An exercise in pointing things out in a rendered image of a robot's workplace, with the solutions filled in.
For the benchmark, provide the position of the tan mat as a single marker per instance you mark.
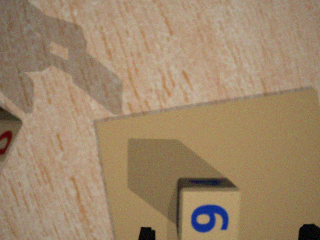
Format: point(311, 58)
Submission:
point(269, 147)

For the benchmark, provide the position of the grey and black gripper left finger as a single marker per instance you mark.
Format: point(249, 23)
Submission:
point(146, 233)

